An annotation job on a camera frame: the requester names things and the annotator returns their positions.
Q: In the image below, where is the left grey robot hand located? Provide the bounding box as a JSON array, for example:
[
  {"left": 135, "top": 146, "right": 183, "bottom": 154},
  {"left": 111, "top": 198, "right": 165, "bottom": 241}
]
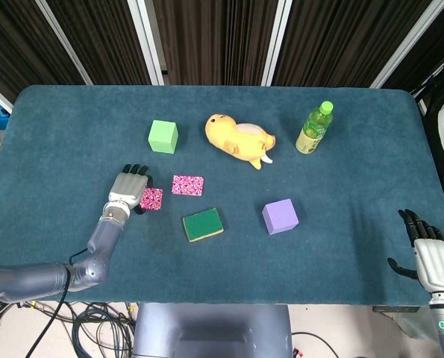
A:
[{"left": 107, "top": 163, "right": 155, "bottom": 216}]

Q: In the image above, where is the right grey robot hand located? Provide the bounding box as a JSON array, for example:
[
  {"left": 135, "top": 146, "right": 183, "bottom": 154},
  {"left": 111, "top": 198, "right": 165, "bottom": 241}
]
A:
[{"left": 388, "top": 208, "right": 444, "bottom": 295}]

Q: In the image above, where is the pink patterned sponge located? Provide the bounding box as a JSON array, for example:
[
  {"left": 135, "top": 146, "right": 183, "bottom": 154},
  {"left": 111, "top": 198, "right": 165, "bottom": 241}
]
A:
[
  {"left": 139, "top": 187, "right": 164, "bottom": 212},
  {"left": 171, "top": 175, "right": 204, "bottom": 197}
]

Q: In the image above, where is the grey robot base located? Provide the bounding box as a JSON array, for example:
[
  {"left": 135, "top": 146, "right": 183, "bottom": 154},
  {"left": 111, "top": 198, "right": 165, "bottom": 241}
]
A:
[{"left": 131, "top": 302, "right": 293, "bottom": 358}]

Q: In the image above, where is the green foam cube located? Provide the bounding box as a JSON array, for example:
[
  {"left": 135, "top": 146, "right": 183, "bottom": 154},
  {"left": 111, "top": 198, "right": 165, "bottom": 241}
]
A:
[{"left": 147, "top": 119, "right": 179, "bottom": 154}]

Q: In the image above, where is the black flat box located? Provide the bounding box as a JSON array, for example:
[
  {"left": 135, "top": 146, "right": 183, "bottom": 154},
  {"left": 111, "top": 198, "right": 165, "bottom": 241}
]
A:
[{"left": 372, "top": 305, "right": 420, "bottom": 313}]

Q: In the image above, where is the green and yellow sponge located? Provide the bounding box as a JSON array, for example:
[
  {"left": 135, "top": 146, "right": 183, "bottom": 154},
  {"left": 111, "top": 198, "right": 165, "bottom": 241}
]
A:
[{"left": 182, "top": 207, "right": 225, "bottom": 243}]

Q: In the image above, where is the yellow plush toy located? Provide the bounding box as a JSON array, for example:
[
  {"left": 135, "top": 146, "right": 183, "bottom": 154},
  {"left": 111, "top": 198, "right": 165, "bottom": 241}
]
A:
[{"left": 204, "top": 113, "right": 277, "bottom": 171}]

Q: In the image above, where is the teal velvet table cloth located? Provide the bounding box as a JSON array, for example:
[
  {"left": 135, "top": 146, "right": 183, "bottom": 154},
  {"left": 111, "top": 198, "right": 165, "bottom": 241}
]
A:
[{"left": 0, "top": 84, "right": 444, "bottom": 307}]

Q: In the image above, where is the purple foam cube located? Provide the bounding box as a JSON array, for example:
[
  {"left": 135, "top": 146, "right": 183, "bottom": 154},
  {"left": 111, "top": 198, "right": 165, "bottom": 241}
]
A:
[{"left": 261, "top": 198, "right": 300, "bottom": 236}]

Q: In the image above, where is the dark pleated curtain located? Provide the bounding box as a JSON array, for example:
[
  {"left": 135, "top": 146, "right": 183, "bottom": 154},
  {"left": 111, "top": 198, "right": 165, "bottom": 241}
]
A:
[{"left": 0, "top": 0, "right": 444, "bottom": 104}]

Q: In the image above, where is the green tea bottle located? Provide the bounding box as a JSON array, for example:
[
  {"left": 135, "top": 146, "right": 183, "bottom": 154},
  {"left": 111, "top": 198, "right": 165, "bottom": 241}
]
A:
[{"left": 295, "top": 100, "right": 335, "bottom": 154}]

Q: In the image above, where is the thin black floor cable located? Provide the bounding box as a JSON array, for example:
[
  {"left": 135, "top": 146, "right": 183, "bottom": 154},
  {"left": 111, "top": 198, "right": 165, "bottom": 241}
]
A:
[{"left": 292, "top": 330, "right": 340, "bottom": 358}]

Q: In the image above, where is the black floor cable bundle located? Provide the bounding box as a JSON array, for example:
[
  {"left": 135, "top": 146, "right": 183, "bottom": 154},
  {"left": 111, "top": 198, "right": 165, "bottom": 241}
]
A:
[{"left": 0, "top": 300, "right": 137, "bottom": 358}]

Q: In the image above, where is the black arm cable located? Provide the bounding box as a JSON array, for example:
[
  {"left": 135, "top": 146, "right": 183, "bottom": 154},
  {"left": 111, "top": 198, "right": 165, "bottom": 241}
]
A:
[{"left": 23, "top": 249, "right": 90, "bottom": 358}]

